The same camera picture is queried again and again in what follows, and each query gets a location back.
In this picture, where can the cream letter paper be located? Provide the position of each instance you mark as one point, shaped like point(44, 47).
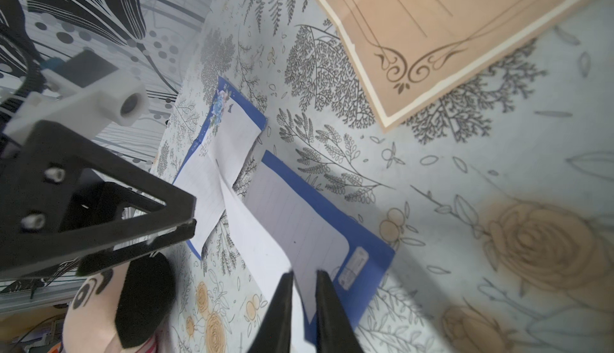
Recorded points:
point(408, 53)

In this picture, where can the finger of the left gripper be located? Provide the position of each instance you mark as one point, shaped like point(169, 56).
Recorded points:
point(48, 195)
point(127, 225)

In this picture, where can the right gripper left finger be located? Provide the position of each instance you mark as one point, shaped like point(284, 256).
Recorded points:
point(274, 335)

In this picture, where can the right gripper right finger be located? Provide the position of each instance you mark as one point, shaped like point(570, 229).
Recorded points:
point(335, 333)

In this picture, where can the pig plush toy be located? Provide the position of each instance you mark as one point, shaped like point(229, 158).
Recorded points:
point(120, 309)

